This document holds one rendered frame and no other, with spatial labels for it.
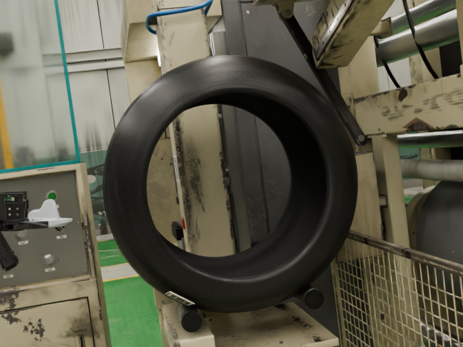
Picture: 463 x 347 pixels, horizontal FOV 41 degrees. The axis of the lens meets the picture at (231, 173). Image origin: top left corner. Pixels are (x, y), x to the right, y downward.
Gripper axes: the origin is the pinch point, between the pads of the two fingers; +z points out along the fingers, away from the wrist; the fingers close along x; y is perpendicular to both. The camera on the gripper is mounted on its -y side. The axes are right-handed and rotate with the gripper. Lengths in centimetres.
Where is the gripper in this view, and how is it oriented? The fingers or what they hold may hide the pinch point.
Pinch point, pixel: (66, 223)
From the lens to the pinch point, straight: 142.2
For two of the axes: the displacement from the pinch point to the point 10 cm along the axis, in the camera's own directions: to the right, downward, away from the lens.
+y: -0.1, -10.0, -0.3
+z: 9.8, -0.2, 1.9
